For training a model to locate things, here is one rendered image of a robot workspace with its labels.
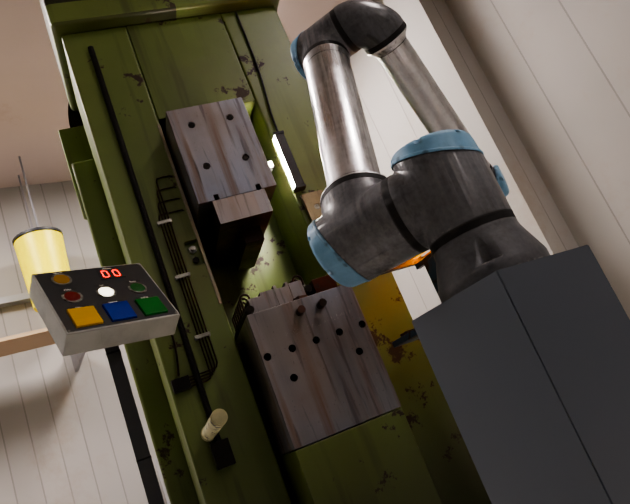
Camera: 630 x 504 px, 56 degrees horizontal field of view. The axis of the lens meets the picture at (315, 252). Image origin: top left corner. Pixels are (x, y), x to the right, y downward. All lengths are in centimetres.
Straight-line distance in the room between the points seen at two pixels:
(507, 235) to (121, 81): 193
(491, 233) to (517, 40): 368
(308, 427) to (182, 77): 150
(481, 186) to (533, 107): 351
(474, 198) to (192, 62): 187
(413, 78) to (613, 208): 283
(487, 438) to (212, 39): 216
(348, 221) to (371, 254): 7
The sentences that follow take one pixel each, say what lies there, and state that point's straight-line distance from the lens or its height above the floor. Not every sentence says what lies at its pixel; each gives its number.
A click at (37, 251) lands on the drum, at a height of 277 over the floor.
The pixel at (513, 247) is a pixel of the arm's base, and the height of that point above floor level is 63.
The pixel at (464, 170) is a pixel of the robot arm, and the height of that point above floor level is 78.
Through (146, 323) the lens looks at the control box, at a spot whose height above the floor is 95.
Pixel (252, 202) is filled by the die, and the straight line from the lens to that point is 218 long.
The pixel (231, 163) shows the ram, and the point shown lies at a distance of 224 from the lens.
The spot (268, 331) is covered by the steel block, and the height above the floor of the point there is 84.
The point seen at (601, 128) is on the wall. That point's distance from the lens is 422.
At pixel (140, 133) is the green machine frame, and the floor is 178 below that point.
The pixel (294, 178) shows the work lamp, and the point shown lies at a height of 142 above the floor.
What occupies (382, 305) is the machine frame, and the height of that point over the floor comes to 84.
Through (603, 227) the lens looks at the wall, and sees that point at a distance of 427.
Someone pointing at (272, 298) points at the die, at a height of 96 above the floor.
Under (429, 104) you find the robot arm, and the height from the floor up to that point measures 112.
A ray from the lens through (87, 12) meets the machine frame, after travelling 274.
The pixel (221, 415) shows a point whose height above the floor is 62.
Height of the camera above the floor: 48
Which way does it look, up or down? 16 degrees up
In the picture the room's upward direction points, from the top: 22 degrees counter-clockwise
